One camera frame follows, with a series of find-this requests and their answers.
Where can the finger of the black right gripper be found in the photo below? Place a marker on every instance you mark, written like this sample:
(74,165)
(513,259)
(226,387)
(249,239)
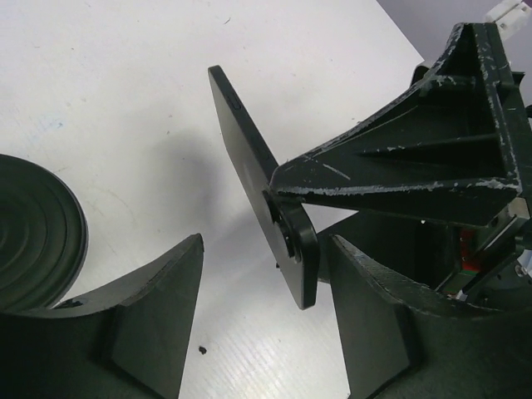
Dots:
(369,167)

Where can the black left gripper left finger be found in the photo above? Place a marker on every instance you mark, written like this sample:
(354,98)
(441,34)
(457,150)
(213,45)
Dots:
(126,339)

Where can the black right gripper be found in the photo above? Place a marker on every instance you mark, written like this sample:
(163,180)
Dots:
(498,241)

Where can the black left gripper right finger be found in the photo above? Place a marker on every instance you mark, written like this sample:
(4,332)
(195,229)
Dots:
(400,339)

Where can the black phone stand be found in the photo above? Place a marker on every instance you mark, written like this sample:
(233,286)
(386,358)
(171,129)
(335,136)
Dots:
(44,236)

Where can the black phone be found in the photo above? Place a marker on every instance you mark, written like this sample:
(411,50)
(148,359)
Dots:
(286,226)

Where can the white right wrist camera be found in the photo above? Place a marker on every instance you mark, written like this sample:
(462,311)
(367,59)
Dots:
(509,16)

